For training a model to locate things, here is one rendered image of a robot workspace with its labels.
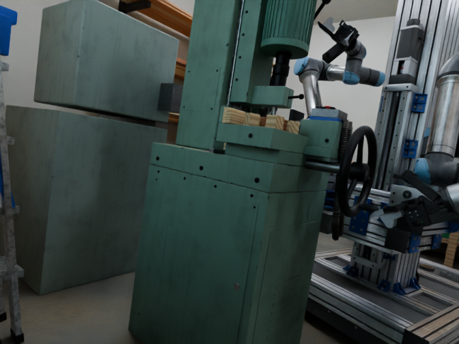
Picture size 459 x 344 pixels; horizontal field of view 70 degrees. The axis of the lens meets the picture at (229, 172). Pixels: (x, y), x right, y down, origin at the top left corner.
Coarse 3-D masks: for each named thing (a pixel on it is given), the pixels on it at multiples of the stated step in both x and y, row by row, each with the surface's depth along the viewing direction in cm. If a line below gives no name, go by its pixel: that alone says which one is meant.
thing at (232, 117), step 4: (228, 112) 101; (232, 112) 101; (236, 112) 102; (228, 116) 101; (232, 116) 101; (236, 116) 103; (240, 116) 104; (244, 116) 106; (228, 120) 101; (232, 120) 102; (236, 120) 103; (240, 120) 105; (240, 124) 105
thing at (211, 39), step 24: (216, 0) 126; (240, 0) 123; (192, 24) 134; (216, 24) 126; (192, 48) 134; (216, 48) 126; (192, 72) 133; (216, 72) 125; (192, 96) 132; (216, 96) 125; (192, 120) 132; (216, 120) 125; (192, 144) 132; (216, 144) 126
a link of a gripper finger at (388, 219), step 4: (376, 212) 97; (380, 212) 96; (396, 212) 94; (400, 212) 93; (372, 216) 99; (380, 216) 97; (384, 216) 96; (388, 216) 95; (392, 216) 95; (396, 216) 94; (400, 216) 93; (384, 220) 96; (388, 220) 95; (392, 220) 95; (388, 224) 95; (392, 224) 95
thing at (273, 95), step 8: (256, 88) 122; (264, 88) 120; (272, 88) 118; (280, 88) 116; (288, 88) 117; (256, 96) 122; (264, 96) 120; (272, 96) 118; (280, 96) 116; (256, 104) 123; (264, 104) 120; (272, 104) 118; (280, 104) 116; (288, 104) 119
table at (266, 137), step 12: (228, 132) 102; (240, 132) 99; (252, 132) 96; (264, 132) 94; (276, 132) 93; (288, 132) 99; (240, 144) 99; (252, 144) 96; (264, 144) 94; (276, 144) 94; (288, 144) 100; (300, 144) 106; (324, 156) 104; (336, 156) 107
